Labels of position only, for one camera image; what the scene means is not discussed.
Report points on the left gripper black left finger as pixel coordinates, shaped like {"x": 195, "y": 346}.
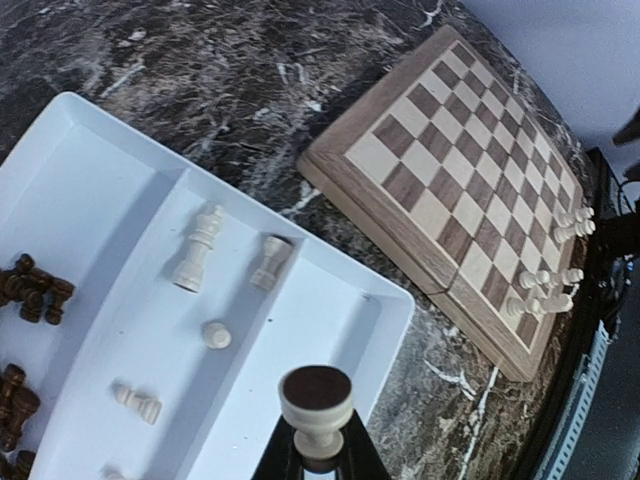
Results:
{"x": 280, "y": 460}

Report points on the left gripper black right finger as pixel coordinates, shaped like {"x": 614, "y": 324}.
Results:
{"x": 359, "y": 458}

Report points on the white chess piece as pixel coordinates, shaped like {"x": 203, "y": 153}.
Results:
{"x": 576, "y": 223}
{"x": 317, "y": 401}
{"x": 566, "y": 277}

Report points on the white plastic divided tray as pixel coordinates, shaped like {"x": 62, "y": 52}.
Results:
{"x": 99, "y": 204}

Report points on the white chess pawn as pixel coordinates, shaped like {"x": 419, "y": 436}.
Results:
{"x": 216, "y": 336}
{"x": 557, "y": 304}
{"x": 148, "y": 408}
{"x": 517, "y": 306}
{"x": 528, "y": 279}

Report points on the wooden chess board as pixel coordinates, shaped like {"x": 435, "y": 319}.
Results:
{"x": 444, "y": 169}

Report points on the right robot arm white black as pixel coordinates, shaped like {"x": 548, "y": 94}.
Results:
{"x": 626, "y": 139}

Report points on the white chess pawn upright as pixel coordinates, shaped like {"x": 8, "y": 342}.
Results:
{"x": 216, "y": 336}

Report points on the white chess pawn lying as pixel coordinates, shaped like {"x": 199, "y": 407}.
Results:
{"x": 148, "y": 408}

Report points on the white chess pieces pile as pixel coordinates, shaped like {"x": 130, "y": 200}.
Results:
{"x": 112, "y": 473}

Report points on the white chess queen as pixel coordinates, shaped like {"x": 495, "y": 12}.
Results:
{"x": 189, "y": 273}

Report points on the white chess rook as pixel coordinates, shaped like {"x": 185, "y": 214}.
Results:
{"x": 276, "y": 251}

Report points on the dark chess pieces pile lower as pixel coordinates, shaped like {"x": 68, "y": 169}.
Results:
{"x": 18, "y": 404}

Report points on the dark chess pieces pile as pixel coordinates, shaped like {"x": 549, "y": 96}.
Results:
{"x": 18, "y": 404}
{"x": 39, "y": 294}

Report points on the dark chess pieces pile upper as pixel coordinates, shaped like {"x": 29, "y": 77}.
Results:
{"x": 39, "y": 294}

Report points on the white slotted cable duct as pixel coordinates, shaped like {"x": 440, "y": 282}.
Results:
{"x": 581, "y": 398}

